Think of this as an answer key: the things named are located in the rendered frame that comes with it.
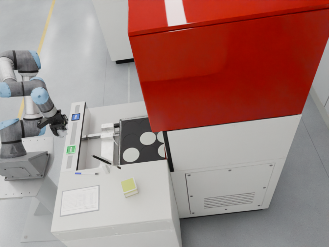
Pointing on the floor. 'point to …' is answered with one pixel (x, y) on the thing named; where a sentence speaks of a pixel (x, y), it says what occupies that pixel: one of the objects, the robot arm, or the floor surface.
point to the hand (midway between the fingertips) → (60, 135)
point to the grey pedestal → (41, 214)
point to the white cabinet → (167, 235)
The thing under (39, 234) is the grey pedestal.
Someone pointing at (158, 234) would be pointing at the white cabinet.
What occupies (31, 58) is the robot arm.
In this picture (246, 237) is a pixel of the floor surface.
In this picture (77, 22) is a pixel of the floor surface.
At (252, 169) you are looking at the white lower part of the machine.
